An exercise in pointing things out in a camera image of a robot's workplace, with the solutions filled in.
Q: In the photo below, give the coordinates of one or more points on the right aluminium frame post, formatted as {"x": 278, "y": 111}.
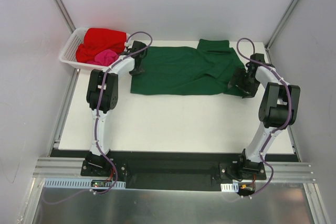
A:
{"x": 281, "y": 24}

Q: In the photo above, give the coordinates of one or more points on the left aluminium frame post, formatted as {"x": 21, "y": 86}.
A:
{"x": 65, "y": 15}

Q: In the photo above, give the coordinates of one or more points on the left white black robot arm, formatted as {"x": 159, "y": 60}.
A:
{"x": 102, "y": 97}

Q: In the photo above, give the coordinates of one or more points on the right white cable duct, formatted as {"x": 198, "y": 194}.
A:
{"x": 230, "y": 188}

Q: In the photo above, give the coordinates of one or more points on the pink t shirt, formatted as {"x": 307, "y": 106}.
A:
{"x": 104, "y": 58}

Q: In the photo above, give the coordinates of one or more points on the left white cable duct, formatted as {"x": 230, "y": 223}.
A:
{"x": 82, "y": 183}

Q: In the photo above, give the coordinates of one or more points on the white cable duct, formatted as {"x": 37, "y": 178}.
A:
{"x": 230, "y": 188}
{"x": 82, "y": 183}

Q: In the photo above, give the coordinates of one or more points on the aluminium front rail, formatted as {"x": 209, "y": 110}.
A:
{"x": 59, "y": 167}

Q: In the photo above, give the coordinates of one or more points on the red t shirt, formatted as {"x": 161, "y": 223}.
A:
{"x": 96, "y": 40}

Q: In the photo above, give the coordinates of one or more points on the green t shirt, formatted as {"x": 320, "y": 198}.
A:
{"x": 204, "y": 70}

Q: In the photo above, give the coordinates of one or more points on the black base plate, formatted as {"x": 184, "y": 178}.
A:
{"x": 173, "y": 171}

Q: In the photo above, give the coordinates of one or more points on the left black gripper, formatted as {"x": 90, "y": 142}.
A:
{"x": 138, "y": 66}

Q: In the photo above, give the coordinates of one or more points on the white plastic basket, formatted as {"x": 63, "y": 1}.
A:
{"x": 68, "y": 54}

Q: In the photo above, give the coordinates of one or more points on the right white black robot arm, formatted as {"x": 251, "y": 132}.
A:
{"x": 278, "y": 109}

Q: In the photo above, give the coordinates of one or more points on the aluminium frame post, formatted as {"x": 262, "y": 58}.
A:
{"x": 65, "y": 15}
{"x": 281, "y": 24}

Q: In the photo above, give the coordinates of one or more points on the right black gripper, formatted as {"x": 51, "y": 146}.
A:
{"x": 241, "y": 84}

